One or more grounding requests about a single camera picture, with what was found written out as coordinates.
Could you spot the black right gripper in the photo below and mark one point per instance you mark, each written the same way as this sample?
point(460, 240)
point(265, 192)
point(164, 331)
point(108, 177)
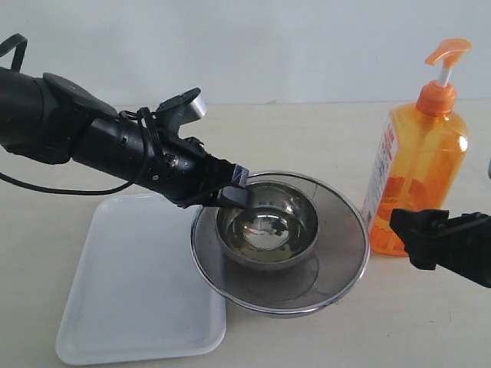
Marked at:
point(463, 243)

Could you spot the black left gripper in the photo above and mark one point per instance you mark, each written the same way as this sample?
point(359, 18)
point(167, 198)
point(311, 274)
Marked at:
point(183, 172)

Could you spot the small stainless steel bowl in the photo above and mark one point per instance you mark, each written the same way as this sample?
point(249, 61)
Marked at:
point(277, 231)

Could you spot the orange pump soap bottle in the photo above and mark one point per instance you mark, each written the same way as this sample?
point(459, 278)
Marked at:
point(421, 150)

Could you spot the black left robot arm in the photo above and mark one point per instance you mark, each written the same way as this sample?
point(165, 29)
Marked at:
point(52, 120)

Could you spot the steel mesh colander basket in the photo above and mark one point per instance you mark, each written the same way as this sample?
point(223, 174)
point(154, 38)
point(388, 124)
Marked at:
point(337, 261)

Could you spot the white rectangular plastic tray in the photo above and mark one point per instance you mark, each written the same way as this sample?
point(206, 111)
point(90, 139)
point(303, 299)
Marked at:
point(137, 294)

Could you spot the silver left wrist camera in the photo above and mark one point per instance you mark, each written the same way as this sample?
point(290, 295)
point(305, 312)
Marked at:
point(181, 109)

